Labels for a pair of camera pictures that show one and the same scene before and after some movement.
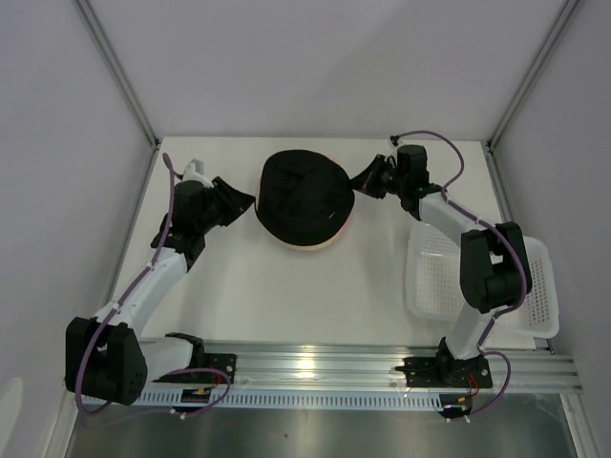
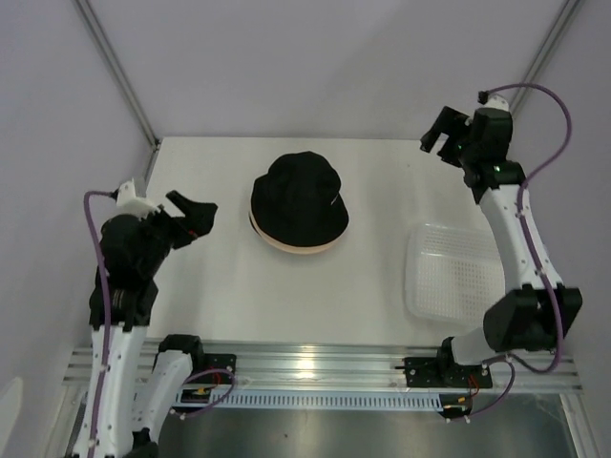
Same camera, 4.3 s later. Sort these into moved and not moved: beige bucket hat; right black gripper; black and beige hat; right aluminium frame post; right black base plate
Moved: right black gripper; black and beige hat; beige bucket hat
Not moved: right aluminium frame post; right black base plate
